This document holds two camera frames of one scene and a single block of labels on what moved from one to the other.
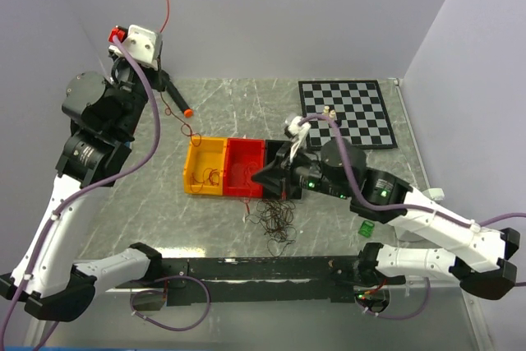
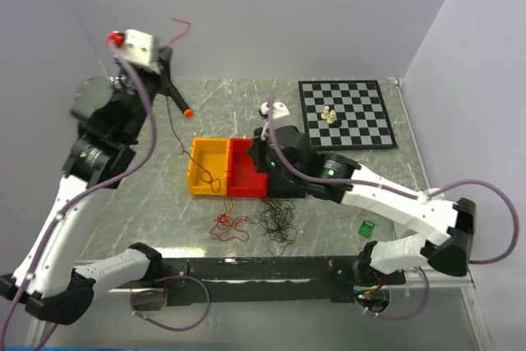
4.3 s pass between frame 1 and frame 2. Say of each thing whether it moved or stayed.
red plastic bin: stayed
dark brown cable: stayed
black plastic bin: stayed
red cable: moved
